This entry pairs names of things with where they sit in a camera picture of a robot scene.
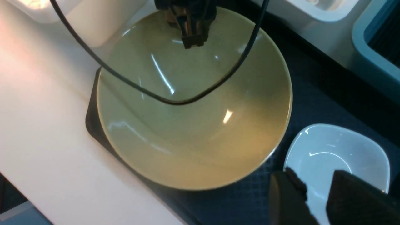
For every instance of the small white plastic bin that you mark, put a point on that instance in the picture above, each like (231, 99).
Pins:
(326, 24)

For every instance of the white square sauce dish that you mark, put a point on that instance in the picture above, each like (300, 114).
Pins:
(320, 149)

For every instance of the beige noodle bowl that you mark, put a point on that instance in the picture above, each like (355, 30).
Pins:
(212, 142)

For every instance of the black serving tray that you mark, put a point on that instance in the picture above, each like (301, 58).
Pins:
(324, 91)

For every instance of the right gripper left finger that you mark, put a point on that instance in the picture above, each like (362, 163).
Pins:
(287, 200)

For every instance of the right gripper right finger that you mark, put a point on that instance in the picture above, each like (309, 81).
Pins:
(353, 201)

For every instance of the grey-blue plastic bin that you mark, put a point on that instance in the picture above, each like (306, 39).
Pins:
(375, 36)

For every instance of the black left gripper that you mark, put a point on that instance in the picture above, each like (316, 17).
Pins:
(192, 18)

